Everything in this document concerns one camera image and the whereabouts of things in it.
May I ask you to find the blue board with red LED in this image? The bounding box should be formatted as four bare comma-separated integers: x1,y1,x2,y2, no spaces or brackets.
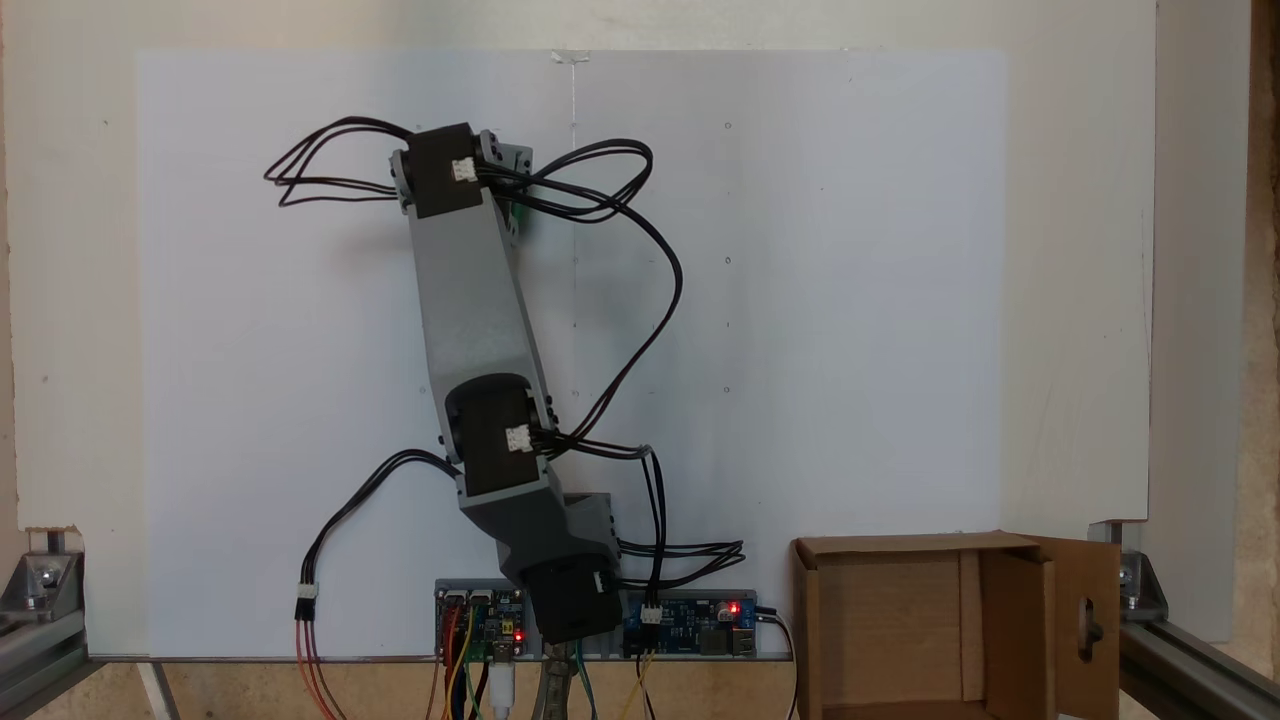
622,588,758,659

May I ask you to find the yellow black wire pair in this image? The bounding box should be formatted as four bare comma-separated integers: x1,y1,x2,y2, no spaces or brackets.
622,652,657,720

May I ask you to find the aluminium frame rail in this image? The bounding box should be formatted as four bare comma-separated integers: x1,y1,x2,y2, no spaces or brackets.
0,610,93,720
1118,618,1280,720

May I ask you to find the white paper sheet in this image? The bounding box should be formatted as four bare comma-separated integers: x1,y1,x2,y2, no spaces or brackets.
572,48,1007,601
135,50,577,661

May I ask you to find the brown cardboard box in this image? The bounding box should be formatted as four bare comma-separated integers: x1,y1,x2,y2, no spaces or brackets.
790,530,1122,720

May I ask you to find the grey metal corner bracket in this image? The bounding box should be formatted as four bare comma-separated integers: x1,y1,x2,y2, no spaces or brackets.
1088,518,1169,625
0,528,87,623

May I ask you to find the blue board with coloured wires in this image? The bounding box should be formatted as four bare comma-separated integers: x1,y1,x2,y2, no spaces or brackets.
435,580,529,663

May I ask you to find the black power cable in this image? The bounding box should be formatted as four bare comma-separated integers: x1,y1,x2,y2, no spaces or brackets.
755,603,799,720

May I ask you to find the black cable with white connector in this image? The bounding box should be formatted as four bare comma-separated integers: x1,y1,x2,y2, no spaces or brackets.
294,450,463,623

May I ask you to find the yellow jumper wire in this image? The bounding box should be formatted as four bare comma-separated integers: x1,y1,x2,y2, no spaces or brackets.
448,605,477,720

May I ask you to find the black servo cable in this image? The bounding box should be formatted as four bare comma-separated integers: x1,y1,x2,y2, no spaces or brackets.
535,430,747,626
475,139,685,449
263,116,416,208

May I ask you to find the white USB cable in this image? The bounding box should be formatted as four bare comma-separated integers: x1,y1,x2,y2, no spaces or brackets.
488,642,517,720

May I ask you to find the red orange wire bundle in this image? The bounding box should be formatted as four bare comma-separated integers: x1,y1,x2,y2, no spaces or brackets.
295,618,346,720

